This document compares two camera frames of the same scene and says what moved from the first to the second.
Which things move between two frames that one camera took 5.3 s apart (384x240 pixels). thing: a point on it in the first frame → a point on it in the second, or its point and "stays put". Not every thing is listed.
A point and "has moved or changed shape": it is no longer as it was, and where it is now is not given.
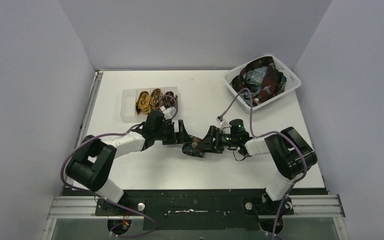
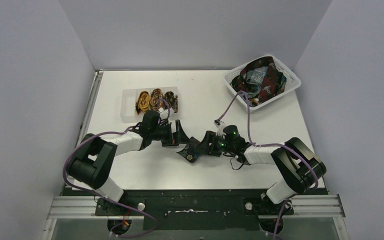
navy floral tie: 191,148 has moved or changed shape
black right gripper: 207,144 → 205,148
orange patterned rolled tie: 155,95 stays put
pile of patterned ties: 263,79 stays put
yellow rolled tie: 142,104 stays put
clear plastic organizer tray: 128,112 stays put
